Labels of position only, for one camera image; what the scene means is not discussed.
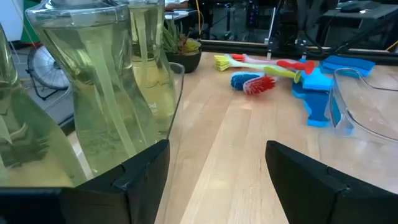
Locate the potted succulent plant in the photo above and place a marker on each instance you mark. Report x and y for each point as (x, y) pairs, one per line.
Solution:
(180, 46)

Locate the black aluminium table frame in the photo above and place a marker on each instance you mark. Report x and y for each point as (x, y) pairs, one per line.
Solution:
(236, 46)

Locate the blue dish brush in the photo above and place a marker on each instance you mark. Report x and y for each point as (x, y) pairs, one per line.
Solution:
(244, 80)

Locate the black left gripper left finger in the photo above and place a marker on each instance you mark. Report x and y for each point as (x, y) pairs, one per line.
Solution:
(93, 205)

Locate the red and white dish brush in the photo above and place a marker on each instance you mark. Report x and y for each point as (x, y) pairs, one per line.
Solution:
(259, 85)
(292, 64)

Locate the white floor fan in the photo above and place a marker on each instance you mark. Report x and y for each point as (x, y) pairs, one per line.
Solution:
(46, 68)

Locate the blue sponge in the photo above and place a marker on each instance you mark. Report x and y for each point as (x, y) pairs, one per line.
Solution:
(315, 105)
(317, 81)
(348, 63)

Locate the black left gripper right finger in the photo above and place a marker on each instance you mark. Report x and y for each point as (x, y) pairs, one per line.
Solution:
(311, 199)

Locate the clear soap pump bottle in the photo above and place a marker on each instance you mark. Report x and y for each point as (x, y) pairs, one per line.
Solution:
(102, 93)
(155, 77)
(28, 140)

